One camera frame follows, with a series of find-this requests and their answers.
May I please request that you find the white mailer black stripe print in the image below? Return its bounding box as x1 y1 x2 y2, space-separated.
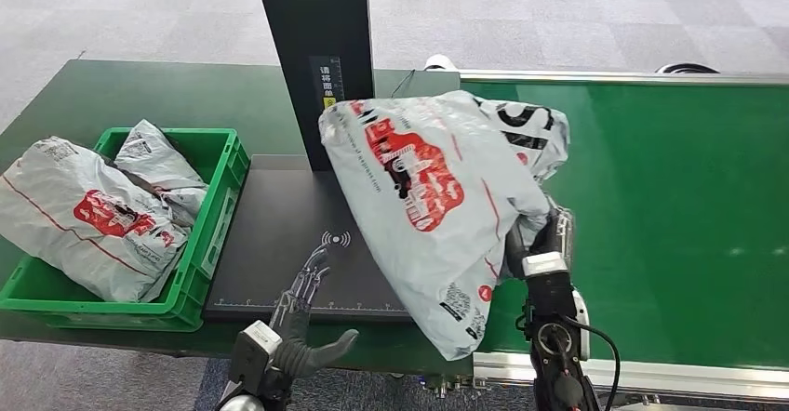
317 90 572 362

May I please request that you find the aluminium conveyor frame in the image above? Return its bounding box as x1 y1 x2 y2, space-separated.
457 69 789 404

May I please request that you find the black yellow column label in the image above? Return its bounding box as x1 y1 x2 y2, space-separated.
308 55 346 112

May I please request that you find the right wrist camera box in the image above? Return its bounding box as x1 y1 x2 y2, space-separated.
522 251 578 330

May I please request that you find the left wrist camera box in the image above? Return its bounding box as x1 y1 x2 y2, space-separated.
228 320 283 397

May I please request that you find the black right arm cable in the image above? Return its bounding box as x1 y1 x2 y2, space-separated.
569 314 622 411

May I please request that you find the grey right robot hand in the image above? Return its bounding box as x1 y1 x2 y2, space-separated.
504 201 576 280

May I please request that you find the thin black table cable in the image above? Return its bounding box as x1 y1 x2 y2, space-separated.
389 68 417 99

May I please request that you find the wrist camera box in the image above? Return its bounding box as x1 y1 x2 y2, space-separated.
228 320 283 397
522 251 578 330

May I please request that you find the black cable loop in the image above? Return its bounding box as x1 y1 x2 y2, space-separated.
654 62 721 75

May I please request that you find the large white mailer red print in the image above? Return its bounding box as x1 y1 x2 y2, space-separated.
0 136 193 304

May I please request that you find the dark green table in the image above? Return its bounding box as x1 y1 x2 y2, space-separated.
0 59 474 377

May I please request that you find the black scanner column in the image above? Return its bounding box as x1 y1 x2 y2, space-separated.
251 0 376 173

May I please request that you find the green plastic crate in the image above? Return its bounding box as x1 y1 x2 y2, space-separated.
0 126 251 334

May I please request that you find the small white crumpled mailer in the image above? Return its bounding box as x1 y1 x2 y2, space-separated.
114 119 209 219

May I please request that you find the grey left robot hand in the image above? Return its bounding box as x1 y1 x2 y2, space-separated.
269 246 361 379

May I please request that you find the white round object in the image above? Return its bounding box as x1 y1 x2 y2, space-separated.
423 53 460 73

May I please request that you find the green conveyor belt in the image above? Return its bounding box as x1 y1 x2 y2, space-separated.
460 80 789 373

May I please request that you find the black scanner base plate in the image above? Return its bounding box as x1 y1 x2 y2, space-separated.
203 153 414 325

